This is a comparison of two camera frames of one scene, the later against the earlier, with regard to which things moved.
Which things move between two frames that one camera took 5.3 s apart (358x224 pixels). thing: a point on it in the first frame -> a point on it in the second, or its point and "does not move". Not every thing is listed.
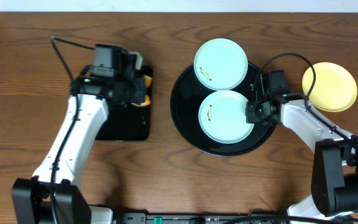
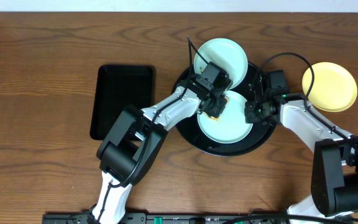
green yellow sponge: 148,81 -> 215,118
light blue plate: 222,117 does not move
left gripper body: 138,91 -> 217,106
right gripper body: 250,112 does not move
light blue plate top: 220,64 does not move
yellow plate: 335,90 does not move
